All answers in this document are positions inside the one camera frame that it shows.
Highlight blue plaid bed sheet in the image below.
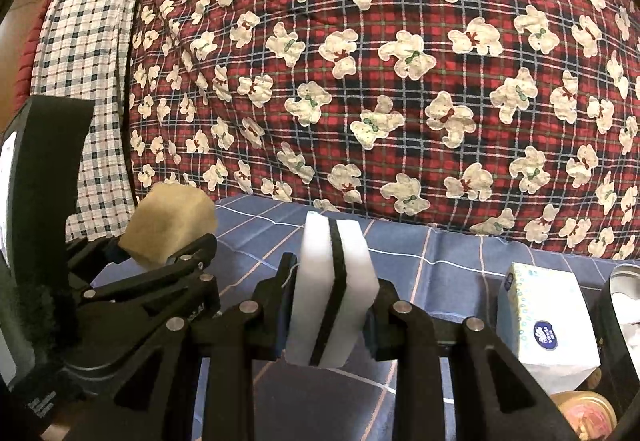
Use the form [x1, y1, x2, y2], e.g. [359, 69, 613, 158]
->
[90, 194, 640, 441]

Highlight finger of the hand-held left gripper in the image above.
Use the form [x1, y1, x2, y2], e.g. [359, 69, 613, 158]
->
[75, 268, 223, 337]
[65, 232, 218, 282]

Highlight round gold-rimmed tin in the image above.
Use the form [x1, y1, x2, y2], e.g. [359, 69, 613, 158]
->
[550, 388, 618, 441]

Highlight yellow-brown sponge block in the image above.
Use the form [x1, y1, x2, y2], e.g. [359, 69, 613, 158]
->
[118, 182, 218, 269]

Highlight white green checkered cloth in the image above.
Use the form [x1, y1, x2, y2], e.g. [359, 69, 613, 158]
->
[30, 0, 143, 242]

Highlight yellow patterned tissue pack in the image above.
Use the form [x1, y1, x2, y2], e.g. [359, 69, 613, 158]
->
[496, 262, 601, 394]

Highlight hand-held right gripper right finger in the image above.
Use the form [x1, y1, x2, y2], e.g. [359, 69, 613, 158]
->
[362, 276, 576, 441]

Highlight white sponge with black layer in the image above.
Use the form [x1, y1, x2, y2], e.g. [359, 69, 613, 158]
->
[285, 211, 380, 369]

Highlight red quilted garment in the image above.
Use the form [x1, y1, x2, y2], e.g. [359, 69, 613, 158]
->
[12, 18, 48, 107]

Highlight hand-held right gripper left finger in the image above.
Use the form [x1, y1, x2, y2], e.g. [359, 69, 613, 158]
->
[75, 251, 301, 441]

